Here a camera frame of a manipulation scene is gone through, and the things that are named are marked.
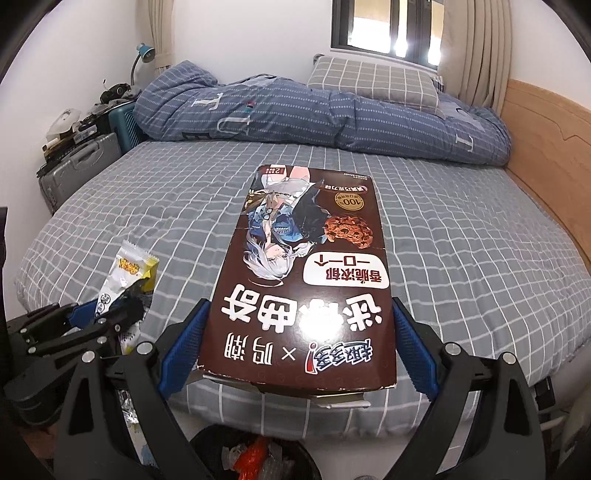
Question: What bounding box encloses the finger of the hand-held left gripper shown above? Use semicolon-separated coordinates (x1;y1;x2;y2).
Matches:
7;302;100;352
23;295;145;370

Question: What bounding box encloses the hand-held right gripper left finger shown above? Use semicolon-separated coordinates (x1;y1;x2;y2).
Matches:
55;299;211;480

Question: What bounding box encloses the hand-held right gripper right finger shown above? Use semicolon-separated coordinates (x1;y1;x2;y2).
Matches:
392;298;552;480

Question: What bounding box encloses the yellow white cracker wrapper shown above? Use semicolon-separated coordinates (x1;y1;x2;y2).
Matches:
95;240;160;356

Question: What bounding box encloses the black trash bin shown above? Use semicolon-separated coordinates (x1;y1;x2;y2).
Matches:
189;425;324;480

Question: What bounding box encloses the red plastic bag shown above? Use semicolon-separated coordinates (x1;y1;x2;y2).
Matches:
233;436;271;480

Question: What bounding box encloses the brown cookie box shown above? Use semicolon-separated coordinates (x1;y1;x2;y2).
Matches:
194;164;398;409

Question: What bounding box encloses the bed with grey checked sheet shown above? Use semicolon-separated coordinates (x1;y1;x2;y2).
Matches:
14;138;587;425

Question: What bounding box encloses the grey suitcase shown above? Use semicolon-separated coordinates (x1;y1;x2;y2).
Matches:
38;130;123;210

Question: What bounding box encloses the teal suitcase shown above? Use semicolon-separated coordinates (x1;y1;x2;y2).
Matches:
110;102;141;155

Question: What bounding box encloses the white round object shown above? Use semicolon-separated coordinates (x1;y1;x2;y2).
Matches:
48;108;84;139

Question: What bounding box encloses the black clutter pile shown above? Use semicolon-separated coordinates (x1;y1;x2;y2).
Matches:
99;82;134;104

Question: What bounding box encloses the blue striped quilt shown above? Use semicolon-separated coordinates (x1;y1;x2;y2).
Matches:
133;60;513;167

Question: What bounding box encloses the wooden headboard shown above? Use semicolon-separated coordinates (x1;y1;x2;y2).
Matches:
501;78;591;278

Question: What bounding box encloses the blue desk lamp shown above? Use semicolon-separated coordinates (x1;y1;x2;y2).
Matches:
129;42;157;88

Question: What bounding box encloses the grey checked pillow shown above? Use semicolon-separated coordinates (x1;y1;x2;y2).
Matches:
307;56;441;114

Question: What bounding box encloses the narrow beige curtain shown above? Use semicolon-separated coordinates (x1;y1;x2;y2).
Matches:
153;0;174;75

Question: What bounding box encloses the wide beige curtain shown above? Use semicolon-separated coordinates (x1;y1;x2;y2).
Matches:
436;0;515;114

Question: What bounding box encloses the dark framed window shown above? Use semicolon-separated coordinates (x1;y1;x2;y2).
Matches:
331;0;446;70

